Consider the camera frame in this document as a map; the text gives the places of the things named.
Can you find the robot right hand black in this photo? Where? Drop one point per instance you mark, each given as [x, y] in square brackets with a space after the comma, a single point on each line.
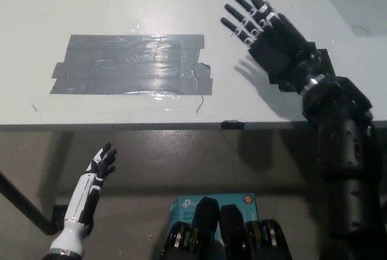
[278, 51]

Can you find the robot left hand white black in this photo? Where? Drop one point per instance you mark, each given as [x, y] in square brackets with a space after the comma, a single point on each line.
[86, 193]

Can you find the black robot legs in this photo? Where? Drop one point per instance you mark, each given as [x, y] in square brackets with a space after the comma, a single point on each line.
[229, 231]

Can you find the black tape patch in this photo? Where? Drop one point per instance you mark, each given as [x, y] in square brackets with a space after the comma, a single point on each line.
[328, 63]

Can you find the black table leg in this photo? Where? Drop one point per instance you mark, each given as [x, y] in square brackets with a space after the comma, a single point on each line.
[24, 201]

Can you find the teal router box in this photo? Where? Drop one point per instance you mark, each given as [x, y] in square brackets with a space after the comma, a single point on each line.
[184, 205]

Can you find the black table leg bracket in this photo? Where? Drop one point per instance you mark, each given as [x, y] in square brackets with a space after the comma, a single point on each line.
[59, 214]

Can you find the grey duct tape patch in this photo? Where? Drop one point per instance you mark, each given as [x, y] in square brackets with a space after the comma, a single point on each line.
[133, 65]

